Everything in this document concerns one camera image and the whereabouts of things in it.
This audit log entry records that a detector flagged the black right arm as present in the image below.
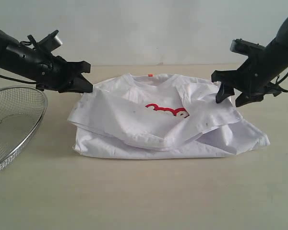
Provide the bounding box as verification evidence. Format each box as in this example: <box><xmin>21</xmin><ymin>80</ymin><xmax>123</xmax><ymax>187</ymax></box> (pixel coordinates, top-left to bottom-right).
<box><xmin>211</xmin><ymin>18</ymin><xmax>288</xmax><ymax>107</ymax></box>

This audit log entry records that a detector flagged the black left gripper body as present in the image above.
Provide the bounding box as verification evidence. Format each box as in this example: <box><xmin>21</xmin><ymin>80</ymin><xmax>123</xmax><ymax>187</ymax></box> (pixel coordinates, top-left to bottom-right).
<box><xmin>36</xmin><ymin>56</ymin><xmax>79</xmax><ymax>92</ymax></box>

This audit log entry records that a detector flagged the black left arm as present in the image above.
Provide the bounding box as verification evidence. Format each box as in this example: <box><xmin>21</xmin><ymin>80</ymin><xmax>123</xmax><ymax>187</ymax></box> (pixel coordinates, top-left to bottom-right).
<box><xmin>0</xmin><ymin>30</ymin><xmax>93</xmax><ymax>93</ymax></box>

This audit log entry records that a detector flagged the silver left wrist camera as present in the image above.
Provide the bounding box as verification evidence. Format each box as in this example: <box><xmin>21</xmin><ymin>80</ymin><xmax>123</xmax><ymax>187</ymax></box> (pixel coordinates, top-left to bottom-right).
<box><xmin>37</xmin><ymin>30</ymin><xmax>63</xmax><ymax>52</ymax></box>

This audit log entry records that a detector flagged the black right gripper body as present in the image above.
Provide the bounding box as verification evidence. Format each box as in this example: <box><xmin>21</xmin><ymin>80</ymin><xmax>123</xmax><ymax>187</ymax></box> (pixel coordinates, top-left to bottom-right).
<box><xmin>236</xmin><ymin>51</ymin><xmax>282</xmax><ymax>96</ymax></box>

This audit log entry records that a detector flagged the white t-shirt red logo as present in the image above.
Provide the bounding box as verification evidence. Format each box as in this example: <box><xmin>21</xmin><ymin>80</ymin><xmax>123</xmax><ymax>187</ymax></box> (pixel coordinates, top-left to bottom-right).
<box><xmin>68</xmin><ymin>74</ymin><xmax>270</xmax><ymax>160</ymax></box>

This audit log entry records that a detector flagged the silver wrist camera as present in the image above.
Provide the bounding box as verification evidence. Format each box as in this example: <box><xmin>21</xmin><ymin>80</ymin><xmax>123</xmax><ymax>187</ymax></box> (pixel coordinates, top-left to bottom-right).
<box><xmin>37</xmin><ymin>30</ymin><xmax>63</xmax><ymax>52</ymax></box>
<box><xmin>230</xmin><ymin>38</ymin><xmax>265</xmax><ymax>57</ymax></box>

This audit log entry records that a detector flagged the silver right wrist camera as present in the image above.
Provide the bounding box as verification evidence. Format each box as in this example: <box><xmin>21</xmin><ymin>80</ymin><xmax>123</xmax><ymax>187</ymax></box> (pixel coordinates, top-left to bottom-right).
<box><xmin>230</xmin><ymin>38</ymin><xmax>265</xmax><ymax>57</ymax></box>

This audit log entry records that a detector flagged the silver wire mesh basket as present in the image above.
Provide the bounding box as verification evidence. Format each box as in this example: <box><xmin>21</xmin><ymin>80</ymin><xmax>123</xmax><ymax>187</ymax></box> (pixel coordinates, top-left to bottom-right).
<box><xmin>0</xmin><ymin>86</ymin><xmax>48</xmax><ymax>171</ymax></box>

